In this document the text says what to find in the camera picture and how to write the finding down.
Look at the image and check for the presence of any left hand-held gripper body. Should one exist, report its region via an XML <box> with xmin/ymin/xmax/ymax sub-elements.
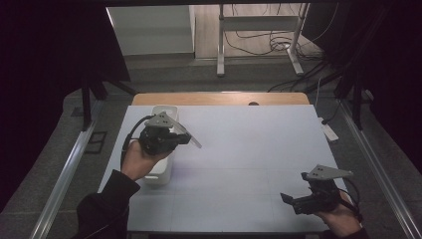
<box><xmin>137</xmin><ymin>111</ymin><xmax>203</xmax><ymax>157</ymax></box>

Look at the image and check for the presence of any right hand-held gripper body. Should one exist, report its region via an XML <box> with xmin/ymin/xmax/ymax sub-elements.
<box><xmin>292</xmin><ymin>163</ymin><xmax>354</xmax><ymax>216</ymax></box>

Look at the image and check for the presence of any white plastic storage bin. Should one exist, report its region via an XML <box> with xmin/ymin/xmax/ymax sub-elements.
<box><xmin>142</xmin><ymin>105</ymin><xmax>180</xmax><ymax>186</ymax></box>

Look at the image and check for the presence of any person's right hand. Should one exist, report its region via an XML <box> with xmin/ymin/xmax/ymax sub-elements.
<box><xmin>313</xmin><ymin>190</ymin><xmax>362</xmax><ymax>239</ymax></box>

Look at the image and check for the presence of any person's left hand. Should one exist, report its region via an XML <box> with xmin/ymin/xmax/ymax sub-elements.
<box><xmin>120</xmin><ymin>139</ymin><xmax>172</xmax><ymax>182</ymax></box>

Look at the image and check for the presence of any wooden table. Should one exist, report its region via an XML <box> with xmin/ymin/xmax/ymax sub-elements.
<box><xmin>131</xmin><ymin>92</ymin><xmax>311</xmax><ymax>107</ymax></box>

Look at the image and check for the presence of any white table cover board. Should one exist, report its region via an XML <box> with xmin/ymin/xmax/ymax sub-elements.
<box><xmin>99</xmin><ymin>104</ymin><xmax>347</xmax><ymax>234</ymax></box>

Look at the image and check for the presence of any white power strip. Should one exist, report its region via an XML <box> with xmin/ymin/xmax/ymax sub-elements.
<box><xmin>317</xmin><ymin>116</ymin><xmax>340</xmax><ymax>142</ymax></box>

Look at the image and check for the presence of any black metal stand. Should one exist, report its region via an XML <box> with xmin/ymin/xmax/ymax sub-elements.
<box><xmin>81</xmin><ymin>74</ymin><xmax>137</xmax><ymax>131</ymax></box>
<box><xmin>333</xmin><ymin>81</ymin><xmax>365</xmax><ymax>131</ymax></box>

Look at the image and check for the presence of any white cabinet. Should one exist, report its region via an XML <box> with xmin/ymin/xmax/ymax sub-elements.
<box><xmin>105</xmin><ymin>4</ymin><xmax>197</xmax><ymax>57</ymax></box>

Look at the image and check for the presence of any dark curtain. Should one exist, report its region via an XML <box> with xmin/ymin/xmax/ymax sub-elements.
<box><xmin>300</xmin><ymin>0</ymin><xmax>422</xmax><ymax>175</ymax></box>
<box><xmin>0</xmin><ymin>0</ymin><xmax>131</xmax><ymax>213</ymax></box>

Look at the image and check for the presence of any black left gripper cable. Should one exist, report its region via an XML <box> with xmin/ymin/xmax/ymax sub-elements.
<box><xmin>119</xmin><ymin>115</ymin><xmax>156</xmax><ymax>168</ymax></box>

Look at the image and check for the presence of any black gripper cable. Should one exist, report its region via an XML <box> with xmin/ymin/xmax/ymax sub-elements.
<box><xmin>337</xmin><ymin>177</ymin><xmax>364</xmax><ymax>223</ymax></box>
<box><xmin>119</xmin><ymin>115</ymin><xmax>156</xmax><ymax>168</ymax></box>

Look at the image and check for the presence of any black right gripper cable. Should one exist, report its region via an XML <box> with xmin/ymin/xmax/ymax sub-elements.
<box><xmin>337</xmin><ymin>177</ymin><xmax>364</xmax><ymax>223</ymax></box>

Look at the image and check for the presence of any aluminium rail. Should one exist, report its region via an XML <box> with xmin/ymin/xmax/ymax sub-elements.
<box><xmin>29</xmin><ymin>119</ymin><xmax>98</xmax><ymax>239</ymax></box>
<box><xmin>340</xmin><ymin>99</ymin><xmax>422</xmax><ymax>239</ymax></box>

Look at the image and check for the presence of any black power strip cable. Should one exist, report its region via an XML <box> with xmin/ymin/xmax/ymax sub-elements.
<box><xmin>320</xmin><ymin>99</ymin><xmax>343</xmax><ymax>125</ymax></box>

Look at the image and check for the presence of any tangle of black floor cables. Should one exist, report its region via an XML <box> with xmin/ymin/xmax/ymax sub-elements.
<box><xmin>223</xmin><ymin>3</ymin><xmax>341</xmax><ymax>94</ymax></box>

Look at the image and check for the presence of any grey metal desk frame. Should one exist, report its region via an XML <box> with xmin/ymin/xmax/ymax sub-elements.
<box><xmin>216</xmin><ymin>3</ymin><xmax>311</xmax><ymax>78</ymax></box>

